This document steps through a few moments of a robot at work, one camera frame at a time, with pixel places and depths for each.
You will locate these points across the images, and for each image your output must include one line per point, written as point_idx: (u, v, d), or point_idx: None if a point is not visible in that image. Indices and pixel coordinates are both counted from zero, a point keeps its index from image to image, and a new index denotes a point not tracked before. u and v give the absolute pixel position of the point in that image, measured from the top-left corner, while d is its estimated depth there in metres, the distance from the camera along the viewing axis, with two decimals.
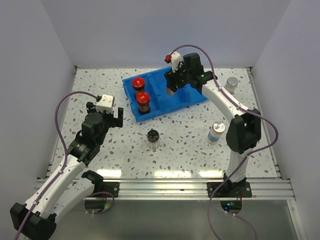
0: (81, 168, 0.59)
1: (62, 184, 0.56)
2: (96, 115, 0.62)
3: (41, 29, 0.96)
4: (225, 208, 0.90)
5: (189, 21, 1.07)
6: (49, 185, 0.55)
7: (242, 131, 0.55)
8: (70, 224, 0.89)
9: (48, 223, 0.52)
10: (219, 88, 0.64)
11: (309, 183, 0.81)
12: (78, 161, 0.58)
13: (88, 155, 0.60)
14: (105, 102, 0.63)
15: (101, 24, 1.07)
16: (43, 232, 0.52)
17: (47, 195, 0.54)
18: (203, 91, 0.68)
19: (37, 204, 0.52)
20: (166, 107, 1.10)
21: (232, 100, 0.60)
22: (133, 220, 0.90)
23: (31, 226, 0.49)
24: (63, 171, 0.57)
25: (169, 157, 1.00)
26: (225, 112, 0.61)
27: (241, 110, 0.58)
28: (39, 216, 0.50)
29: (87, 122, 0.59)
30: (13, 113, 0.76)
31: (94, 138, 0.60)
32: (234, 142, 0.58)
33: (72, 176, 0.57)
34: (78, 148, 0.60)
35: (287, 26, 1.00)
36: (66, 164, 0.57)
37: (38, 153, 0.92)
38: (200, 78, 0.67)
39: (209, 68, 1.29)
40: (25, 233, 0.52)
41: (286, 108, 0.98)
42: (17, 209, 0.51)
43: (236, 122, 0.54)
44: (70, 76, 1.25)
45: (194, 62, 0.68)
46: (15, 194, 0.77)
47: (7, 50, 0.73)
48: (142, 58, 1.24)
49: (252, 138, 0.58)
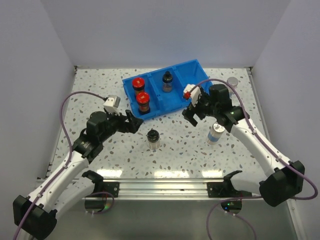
0: (84, 164, 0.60)
1: (65, 179, 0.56)
2: (101, 114, 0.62)
3: (41, 29, 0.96)
4: (225, 208, 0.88)
5: (189, 22, 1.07)
6: (53, 179, 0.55)
7: (282, 188, 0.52)
8: (70, 224, 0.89)
9: (49, 218, 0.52)
10: (253, 131, 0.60)
11: (309, 183, 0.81)
12: (81, 157, 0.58)
13: (91, 153, 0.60)
14: (109, 102, 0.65)
15: (101, 24, 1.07)
16: (44, 227, 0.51)
17: (51, 189, 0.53)
18: (232, 130, 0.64)
19: (40, 196, 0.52)
20: (166, 107, 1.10)
21: (269, 148, 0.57)
22: (133, 220, 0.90)
23: (33, 218, 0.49)
24: (67, 166, 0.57)
25: (169, 157, 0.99)
26: (261, 159, 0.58)
27: (281, 163, 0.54)
28: (42, 209, 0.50)
29: (92, 120, 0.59)
30: (13, 112, 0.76)
31: (98, 136, 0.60)
32: (272, 196, 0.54)
33: (75, 172, 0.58)
34: (82, 145, 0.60)
35: (287, 25, 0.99)
36: (70, 159, 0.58)
37: (38, 154, 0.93)
38: (230, 115, 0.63)
39: (208, 69, 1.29)
40: (25, 229, 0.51)
41: (285, 108, 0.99)
42: (19, 201, 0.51)
43: (276, 179, 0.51)
44: (70, 76, 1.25)
45: (223, 96, 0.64)
46: (15, 194, 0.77)
47: (6, 49, 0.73)
48: (142, 58, 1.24)
49: (293, 192, 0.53)
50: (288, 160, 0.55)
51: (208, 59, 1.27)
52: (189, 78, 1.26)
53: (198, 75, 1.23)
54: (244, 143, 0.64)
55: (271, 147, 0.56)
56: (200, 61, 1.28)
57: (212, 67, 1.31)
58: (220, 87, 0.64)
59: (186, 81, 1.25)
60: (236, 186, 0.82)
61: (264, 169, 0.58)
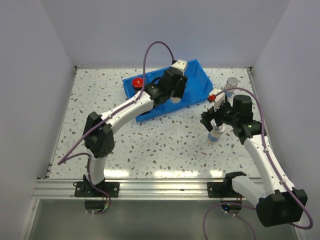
0: (149, 105, 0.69)
1: (132, 111, 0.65)
2: (178, 71, 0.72)
3: (42, 30, 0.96)
4: (225, 208, 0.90)
5: (189, 21, 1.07)
6: (125, 108, 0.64)
7: (278, 210, 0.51)
8: (70, 224, 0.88)
9: (111, 139, 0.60)
10: (265, 149, 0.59)
11: (309, 182, 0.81)
12: (150, 99, 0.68)
13: (159, 97, 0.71)
14: (179, 64, 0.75)
15: (101, 24, 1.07)
16: (104, 146, 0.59)
17: (119, 115, 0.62)
18: (245, 143, 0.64)
19: (111, 118, 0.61)
20: (166, 108, 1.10)
21: (277, 169, 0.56)
22: (133, 220, 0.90)
23: (101, 133, 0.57)
24: (136, 102, 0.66)
25: (169, 157, 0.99)
26: (264, 177, 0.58)
27: (284, 186, 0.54)
28: (109, 128, 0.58)
29: (171, 71, 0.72)
30: (13, 113, 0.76)
31: (170, 88, 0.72)
32: (265, 216, 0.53)
33: (141, 108, 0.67)
34: (152, 89, 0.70)
35: (287, 26, 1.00)
36: (139, 97, 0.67)
37: (39, 154, 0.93)
38: (246, 128, 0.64)
39: (208, 69, 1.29)
40: (87, 141, 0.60)
41: (285, 109, 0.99)
42: (92, 116, 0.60)
43: (274, 200, 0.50)
44: (70, 76, 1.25)
45: (244, 109, 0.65)
46: (14, 193, 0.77)
47: (7, 50, 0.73)
48: (142, 58, 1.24)
49: (289, 218, 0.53)
50: (292, 186, 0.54)
51: (208, 59, 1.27)
52: (189, 78, 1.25)
53: (198, 75, 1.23)
54: (252, 157, 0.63)
55: (279, 169, 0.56)
56: (200, 61, 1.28)
57: (212, 67, 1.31)
58: (245, 99, 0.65)
59: None
60: (234, 186, 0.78)
61: (264, 186, 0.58)
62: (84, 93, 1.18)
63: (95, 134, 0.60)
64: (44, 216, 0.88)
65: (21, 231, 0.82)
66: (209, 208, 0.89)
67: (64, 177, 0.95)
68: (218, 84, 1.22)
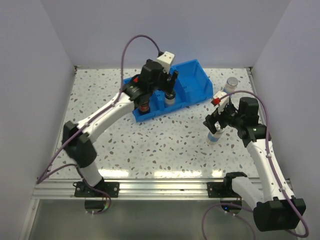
0: (128, 107, 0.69)
1: (110, 115, 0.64)
2: (156, 66, 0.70)
3: (42, 30, 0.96)
4: (225, 208, 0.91)
5: (189, 21, 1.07)
6: (101, 113, 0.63)
7: (275, 217, 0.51)
8: (70, 224, 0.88)
9: (89, 148, 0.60)
10: (268, 154, 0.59)
11: (310, 181, 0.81)
12: (129, 100, 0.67)
13: (138, 99, 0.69)
14: (166, 57, 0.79)
15: (101, 24, 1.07)
16: (85, 153, 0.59)
17: (96, 122, 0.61)
18: (248, 146, 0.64)
19: (88, 125, 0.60)
20: (166, 107, 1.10)
21: (278, 177, 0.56)
22: (133, 220, 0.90)
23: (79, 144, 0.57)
24: (115, 105, 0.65)
25: (169, 157, 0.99)
26: (264, 183, 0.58)
27: (283, 194, 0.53)
28: (86, 137, 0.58)
29: (148, 67, 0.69)
30: (13, 112, 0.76)
31: (149, 85, 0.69)
32: (262, 222, 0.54)
33: (120, 111, 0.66)
34: (131, 90, 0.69)
35: (287, 26, 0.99)
36: (118, 100, 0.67)
37: (39, 154, 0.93)
38: (251, 131, 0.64)
39: (208, 69, 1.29)
40: (68, 151, 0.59)
41: (285, 108, 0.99)
42: (68, 126, 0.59)
43: (271, 207, 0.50)
44: (70, 76, 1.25)
45: (250, 112, 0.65)
46: (13, 193, 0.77)
47: (7, 49, 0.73)
48: (142, 58, 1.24)
49: (285, 224, 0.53)
50: (292, 195, 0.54)
51: (208, 59, 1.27)
52: (189, 79, 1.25)
53: (198, 75, 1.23)
54: (253, 162, 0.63)
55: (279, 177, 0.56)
56: (200, 61, 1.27)
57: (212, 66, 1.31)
58: (252, 102, 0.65)
59: (186, 81, 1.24)
60: (234, 187, 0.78)
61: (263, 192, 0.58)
62: (84, 93, 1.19)
63: (74, 144, 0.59)
64: (44, 216, 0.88)
65: (21, 231, 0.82)
66: (208, 209, 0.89)
67: (64, 177, 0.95)
68: (218, 84, 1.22)
